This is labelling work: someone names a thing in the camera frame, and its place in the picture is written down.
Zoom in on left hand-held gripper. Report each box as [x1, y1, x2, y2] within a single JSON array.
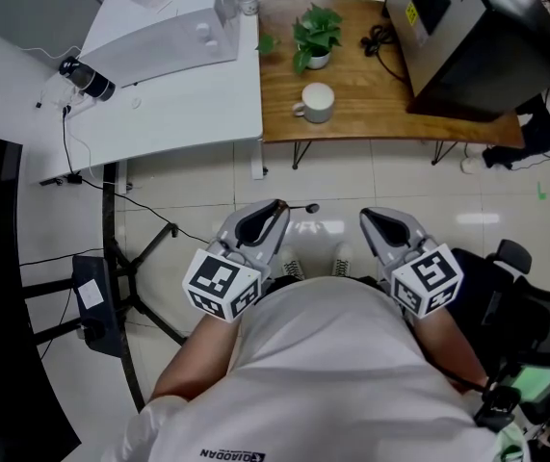
[[181, 198, 290, 324]]

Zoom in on person's black trousers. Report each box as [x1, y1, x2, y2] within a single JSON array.
[[262, 273, 303, 301]]

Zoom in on thin black floor cable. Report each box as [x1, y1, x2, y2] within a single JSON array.
[[61, 105, 211, 245]]

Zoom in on person's white shirt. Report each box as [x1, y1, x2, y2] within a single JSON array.
[[103, 276, 531, 462]]

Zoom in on wooden table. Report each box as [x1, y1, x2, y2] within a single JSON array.
[[258, 0, 527, 171]]

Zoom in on small metal spoon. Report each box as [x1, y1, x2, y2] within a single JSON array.
[[276, 199, 321, 216]]

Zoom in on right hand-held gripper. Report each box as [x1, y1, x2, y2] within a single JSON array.
[[359, 206, 464, 319]]

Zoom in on green plant in white pot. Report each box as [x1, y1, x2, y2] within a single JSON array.
[[254, 3, 345, 77]]

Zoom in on black belt pack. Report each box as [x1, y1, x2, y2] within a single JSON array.
[[472, 383, 522, 433]]

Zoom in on white desk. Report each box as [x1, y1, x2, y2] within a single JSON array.
[[28, 14, 270, 188]]

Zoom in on black power cable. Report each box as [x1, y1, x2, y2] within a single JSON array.
[[359, 23, 413, 87]]

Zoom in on black mesh office chair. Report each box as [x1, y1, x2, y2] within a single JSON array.
[[447, 238, 550, 433]]

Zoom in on person's right forearm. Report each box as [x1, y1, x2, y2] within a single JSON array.
[[413, 317, 491, 395]]

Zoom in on black box with white label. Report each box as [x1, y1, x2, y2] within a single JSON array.
[[71, 254, 123, 358]]

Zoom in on person's white shoe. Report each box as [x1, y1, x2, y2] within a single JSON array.
[[330, 242, 355, 279], [280, 251, 305, 281]]

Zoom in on person's left forearm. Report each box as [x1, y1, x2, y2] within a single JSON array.
[[151, 312, 246, 402]]

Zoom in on white microwave oven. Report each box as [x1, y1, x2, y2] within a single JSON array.
[[77, 0, 243, 89]]

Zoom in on grey cabinet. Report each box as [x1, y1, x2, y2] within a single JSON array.
[[0, 0, 170, 55]]

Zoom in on large black equipment cabinet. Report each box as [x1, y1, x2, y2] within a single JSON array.
[[383, 0, 550, 124]]

